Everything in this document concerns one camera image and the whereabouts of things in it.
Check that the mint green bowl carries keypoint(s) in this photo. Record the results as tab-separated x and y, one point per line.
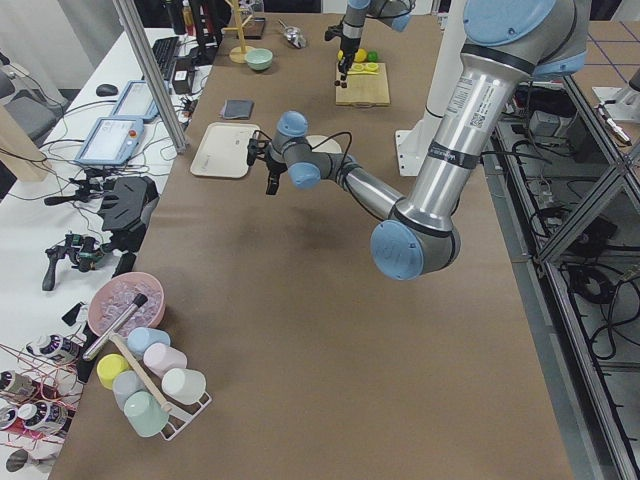
259	59

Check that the white rabbit tray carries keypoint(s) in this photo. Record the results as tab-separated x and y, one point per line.
223	150

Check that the steel ice scoop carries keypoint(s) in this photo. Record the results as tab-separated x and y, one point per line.
293	35

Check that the teach pendant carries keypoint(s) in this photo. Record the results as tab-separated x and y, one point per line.
111	142
136	100

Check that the aluminium frame post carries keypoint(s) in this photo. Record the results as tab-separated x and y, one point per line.
135	31

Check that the grey white plate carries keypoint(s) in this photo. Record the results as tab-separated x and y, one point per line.
324	144

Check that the folded grey cloth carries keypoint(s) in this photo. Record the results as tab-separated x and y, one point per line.
237	109

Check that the teach pendant far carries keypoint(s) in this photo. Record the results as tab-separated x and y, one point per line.
136	100

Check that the whole lemon near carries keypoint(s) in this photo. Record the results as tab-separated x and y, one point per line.
361	55

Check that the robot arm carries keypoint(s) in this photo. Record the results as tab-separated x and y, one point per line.
507	43
394	14

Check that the white cup rack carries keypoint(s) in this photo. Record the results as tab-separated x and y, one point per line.
164	411

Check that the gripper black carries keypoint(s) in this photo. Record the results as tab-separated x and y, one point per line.
274	168
347	46

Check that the pink ice bowl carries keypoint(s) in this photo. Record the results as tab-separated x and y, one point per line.
118	294

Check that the bamboo cutting board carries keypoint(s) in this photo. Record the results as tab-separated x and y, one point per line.
365	90

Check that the teach pendant near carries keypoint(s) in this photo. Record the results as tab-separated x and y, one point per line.
111	142

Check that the steel muddler black tip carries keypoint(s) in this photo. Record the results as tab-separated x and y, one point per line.
91	352

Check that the wooden cup tree stand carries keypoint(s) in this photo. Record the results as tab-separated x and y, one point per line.
242	17

